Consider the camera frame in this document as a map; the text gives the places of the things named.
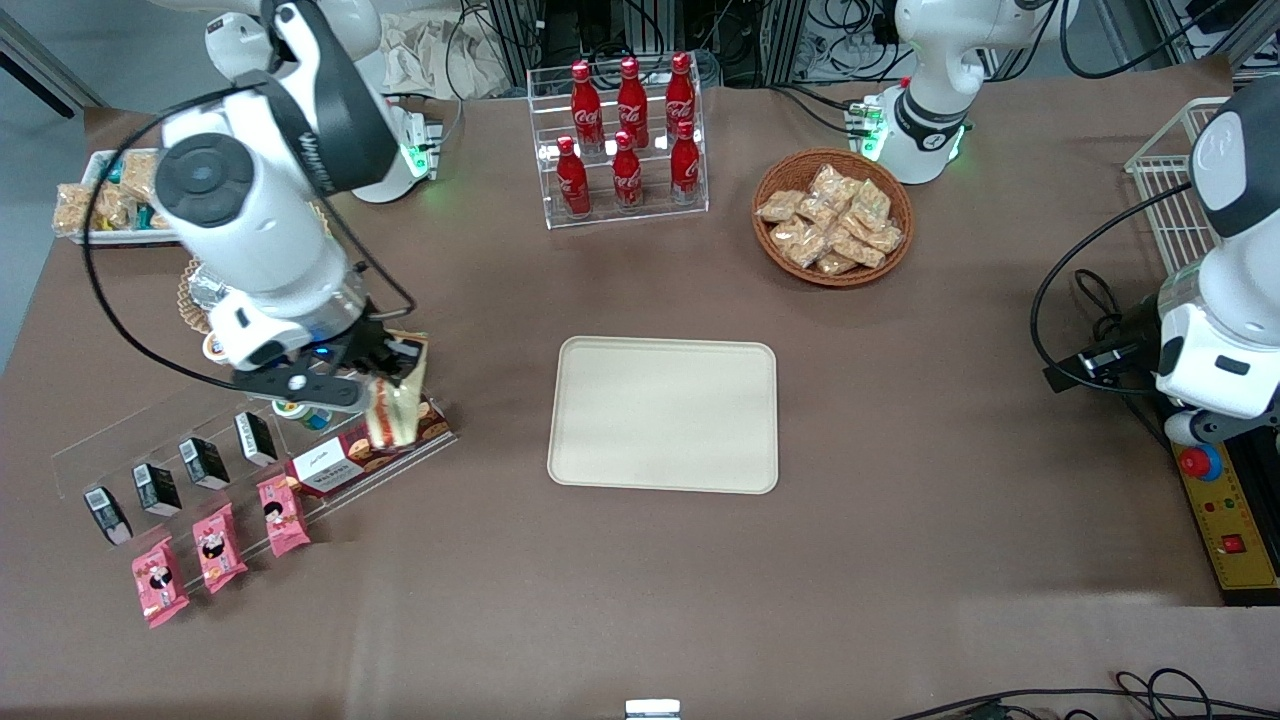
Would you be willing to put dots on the brown paper table cover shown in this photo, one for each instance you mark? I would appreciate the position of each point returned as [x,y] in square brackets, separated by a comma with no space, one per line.
[900,560]

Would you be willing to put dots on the clear acrylic bottle rack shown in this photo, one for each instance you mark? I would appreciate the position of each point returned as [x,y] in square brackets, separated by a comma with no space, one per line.
[650,216]

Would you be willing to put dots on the dark metal stand leg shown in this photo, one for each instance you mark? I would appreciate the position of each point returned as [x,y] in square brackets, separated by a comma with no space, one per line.
[40,70]

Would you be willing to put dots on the round dark wicker basket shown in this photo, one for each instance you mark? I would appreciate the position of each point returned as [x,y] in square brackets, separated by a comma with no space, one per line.
[775,255]

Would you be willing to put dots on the small black drink carton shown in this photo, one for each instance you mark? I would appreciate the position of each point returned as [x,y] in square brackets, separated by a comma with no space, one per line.
[256,440]
[108,515]
[204,463]
[157,490]

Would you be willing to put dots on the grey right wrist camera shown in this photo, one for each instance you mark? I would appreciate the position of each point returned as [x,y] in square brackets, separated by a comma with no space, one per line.
[300,388]

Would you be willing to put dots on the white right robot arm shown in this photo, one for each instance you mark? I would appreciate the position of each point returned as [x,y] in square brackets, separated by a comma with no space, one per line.
[260,240]

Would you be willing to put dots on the red cookie box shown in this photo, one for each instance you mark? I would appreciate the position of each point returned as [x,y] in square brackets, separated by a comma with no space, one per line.
[330,465]

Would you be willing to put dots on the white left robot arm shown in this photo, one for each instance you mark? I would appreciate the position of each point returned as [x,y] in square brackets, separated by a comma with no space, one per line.
[1235,300]

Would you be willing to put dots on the crumpled beige cloth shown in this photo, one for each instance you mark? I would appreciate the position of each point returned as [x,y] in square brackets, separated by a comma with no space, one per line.
[450,55]

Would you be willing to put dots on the clear-wrapped rice cracker packet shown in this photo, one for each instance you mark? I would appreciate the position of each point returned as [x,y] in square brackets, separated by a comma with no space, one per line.
[872,200]
[836,264]
[858,248]
[800,242]
[885,238]
[780,206]
[818,212]
[830,183]

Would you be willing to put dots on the pink snack packet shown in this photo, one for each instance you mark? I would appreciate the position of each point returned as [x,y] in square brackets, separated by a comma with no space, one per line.
[218,548]
[283,515]
[158,582]

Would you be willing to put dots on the red cola bottle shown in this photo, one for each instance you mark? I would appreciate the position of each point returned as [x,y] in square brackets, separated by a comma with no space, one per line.
[587,110]
[627,180]
[685,170]
[680,100]
[573,185]
[632,105]

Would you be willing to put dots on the teal snack packet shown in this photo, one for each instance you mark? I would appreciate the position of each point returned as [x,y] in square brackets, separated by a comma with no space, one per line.
[112,170]

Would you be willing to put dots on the orange lid yogurt cup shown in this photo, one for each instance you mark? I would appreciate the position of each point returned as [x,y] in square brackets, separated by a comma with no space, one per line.
[212,350]

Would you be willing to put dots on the aluminium frame rack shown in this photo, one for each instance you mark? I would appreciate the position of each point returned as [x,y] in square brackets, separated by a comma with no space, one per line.
[760,40]

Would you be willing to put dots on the yellow control box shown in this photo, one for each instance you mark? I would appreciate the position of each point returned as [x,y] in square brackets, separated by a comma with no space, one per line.
[1235,520]

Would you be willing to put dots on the white rectangular snack bin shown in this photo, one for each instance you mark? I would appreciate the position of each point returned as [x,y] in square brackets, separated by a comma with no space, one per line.
[120,238]

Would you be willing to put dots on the triangle sandwich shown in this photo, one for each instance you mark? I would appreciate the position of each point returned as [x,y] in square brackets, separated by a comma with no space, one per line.
[395,420]

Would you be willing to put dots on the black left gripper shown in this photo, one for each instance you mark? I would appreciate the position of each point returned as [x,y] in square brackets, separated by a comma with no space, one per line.
[1140,329]

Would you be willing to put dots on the red emergency stop button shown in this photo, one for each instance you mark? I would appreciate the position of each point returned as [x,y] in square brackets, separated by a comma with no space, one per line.
[1200,463]

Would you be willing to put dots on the green lid yogurt cup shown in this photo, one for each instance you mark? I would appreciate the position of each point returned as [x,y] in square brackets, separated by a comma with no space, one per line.
[315,420]

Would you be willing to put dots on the puffed rice bar packet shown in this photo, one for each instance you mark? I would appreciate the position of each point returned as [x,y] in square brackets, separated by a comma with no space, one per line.
[72,210]
[115,208]
[138,175]

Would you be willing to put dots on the clear acrylic stepped stand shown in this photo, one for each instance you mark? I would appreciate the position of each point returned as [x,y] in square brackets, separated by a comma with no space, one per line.
[95,455]

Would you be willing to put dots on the beige rectangular tray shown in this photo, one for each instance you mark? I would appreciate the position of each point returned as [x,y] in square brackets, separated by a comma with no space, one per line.
[662,415]

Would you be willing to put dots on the light oval wicker basket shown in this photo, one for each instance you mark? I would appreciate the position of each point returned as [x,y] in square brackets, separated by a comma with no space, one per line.
[190,312]

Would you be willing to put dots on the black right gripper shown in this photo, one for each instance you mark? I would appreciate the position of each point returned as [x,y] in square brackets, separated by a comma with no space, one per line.
[367,341]

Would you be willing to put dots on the stacked aluminium foil containers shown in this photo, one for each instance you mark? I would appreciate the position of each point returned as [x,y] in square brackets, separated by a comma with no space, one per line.
[207,290]

